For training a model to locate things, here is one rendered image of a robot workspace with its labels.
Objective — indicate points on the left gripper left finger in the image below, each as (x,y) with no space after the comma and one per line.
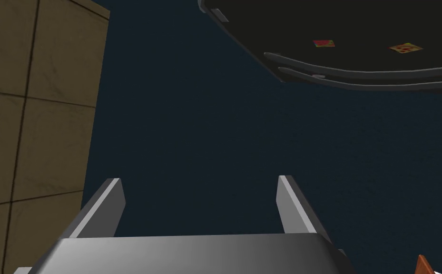
(99,217)

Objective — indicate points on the orange pointed shape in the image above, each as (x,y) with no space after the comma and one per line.
(421,266)

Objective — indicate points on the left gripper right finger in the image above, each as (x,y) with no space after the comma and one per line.
(295,217)

